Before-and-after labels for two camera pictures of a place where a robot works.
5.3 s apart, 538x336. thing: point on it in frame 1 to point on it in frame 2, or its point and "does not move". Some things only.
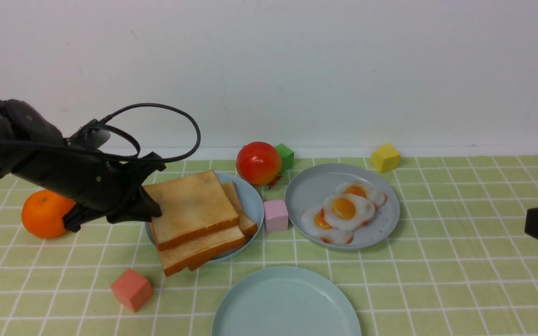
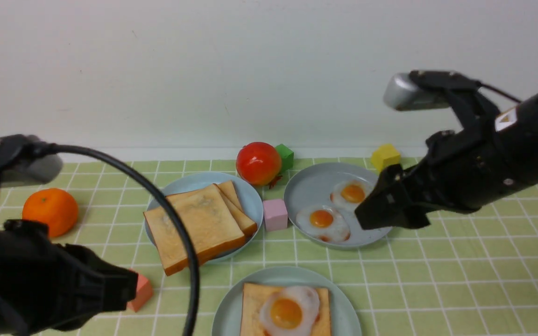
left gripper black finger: (140, 208) to (101, 288)
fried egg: (346, 211) to (291, 311)
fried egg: (378, 197) does not move
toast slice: (247, 226) does not move
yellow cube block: (385, 158) does not move
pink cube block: (276, 215) does not move
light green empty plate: (286, 301) does not move
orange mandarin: (42, 213) does not move
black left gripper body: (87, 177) to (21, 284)
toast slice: (193, 207) to (254, 295)
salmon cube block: (132, 290) does not move
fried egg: (315, 222) does not move
